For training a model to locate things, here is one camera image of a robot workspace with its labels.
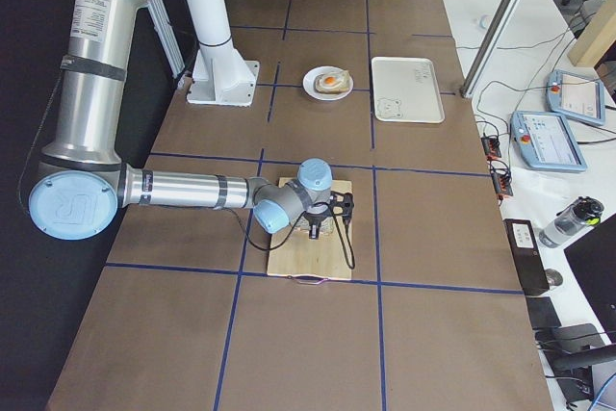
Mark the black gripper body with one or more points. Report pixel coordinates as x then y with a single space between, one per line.
315 220

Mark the bread slice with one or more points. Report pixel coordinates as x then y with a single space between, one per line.
327 227

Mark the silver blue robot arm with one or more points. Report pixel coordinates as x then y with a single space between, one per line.
83 182

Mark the bamboo cutting board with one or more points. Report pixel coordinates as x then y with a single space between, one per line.
293 254

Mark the bottom toast slice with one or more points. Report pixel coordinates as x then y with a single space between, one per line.
332 85

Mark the fried egg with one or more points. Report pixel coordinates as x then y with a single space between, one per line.
330 79

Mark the cream bear tray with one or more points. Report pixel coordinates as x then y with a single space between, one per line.
406 90

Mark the upper orange connector board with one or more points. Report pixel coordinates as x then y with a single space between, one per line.
491 146

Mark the orange connector board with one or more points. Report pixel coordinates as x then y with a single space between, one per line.
501 179
491 146

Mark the lower orange connector board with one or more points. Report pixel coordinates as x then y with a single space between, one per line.
501 179

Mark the black rectangular box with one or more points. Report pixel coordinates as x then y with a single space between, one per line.
526 257

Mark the near teach pendant tablet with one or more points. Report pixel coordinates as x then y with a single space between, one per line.
546 142

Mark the teach pendant tablet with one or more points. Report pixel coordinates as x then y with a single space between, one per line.
546 142
576 97

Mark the clear water bottle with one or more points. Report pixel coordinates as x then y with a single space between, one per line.
584 212

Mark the black monitor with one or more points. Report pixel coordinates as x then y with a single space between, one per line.
592 261

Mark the far teach pendant tablet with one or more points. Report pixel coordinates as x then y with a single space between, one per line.
576 97

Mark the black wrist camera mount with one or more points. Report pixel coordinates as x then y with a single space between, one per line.
342 205

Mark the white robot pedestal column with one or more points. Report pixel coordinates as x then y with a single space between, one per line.
220 75

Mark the aluminium frame post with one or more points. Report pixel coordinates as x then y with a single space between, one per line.
494 32

